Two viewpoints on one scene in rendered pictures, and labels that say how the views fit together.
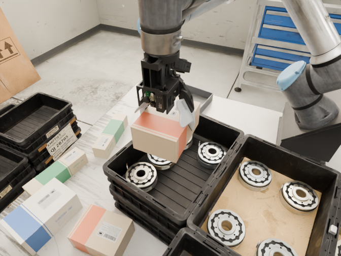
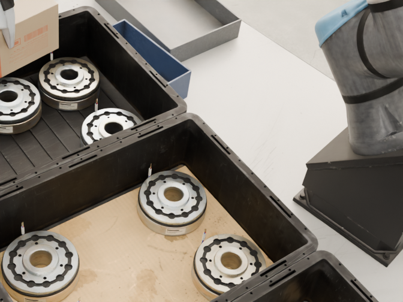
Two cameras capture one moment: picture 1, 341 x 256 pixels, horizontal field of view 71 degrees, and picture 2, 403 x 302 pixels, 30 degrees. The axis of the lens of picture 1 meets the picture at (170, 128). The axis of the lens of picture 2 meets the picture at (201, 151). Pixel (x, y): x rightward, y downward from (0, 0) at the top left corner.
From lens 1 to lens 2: 0.54 m
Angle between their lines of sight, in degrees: 8
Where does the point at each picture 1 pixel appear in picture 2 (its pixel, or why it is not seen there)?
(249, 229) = (91, 287)
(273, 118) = not seen: hidden behind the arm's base
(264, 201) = (159, 254)
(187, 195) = not seen: hidden behind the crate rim
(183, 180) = (26, 164)
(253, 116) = (312, 104)
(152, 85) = not seen: outside the picture
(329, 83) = (387, 54)
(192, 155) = (75, 126)
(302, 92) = (348, 60)
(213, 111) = (222, 62)
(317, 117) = (375, 130)
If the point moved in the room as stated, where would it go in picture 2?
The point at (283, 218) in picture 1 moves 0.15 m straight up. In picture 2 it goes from (173, 294) to (186, 229)
